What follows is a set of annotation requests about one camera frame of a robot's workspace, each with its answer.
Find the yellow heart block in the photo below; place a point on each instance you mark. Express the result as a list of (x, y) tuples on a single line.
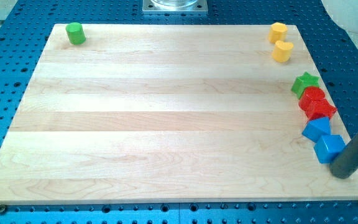
[(282, 51)]

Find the red cylinder block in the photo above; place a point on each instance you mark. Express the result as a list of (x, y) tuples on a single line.
[(310, 94)]

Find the blue triangle block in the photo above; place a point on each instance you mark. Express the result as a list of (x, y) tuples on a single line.
[(316, 128)]

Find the white rounded object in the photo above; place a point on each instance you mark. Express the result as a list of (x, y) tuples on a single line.
[(344, 13)]

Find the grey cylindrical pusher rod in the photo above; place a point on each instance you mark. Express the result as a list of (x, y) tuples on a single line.
[(345, 164)]

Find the red star block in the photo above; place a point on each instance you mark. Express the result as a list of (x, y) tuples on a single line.
[(319, 109)]

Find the blue cube block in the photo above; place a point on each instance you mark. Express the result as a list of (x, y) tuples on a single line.
[(328, 147)]

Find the green star block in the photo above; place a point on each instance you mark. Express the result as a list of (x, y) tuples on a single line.
[(302, 82)]

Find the light wooden board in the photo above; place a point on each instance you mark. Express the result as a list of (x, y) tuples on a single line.
[(162, 114)]

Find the green cylinder block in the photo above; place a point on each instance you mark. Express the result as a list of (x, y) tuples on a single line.
[(75, 33)]

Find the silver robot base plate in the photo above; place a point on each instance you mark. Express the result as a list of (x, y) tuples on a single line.
[(175, 7)]

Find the yellow hexagon block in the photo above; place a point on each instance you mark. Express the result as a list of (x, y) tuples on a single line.
[(278, 31)]

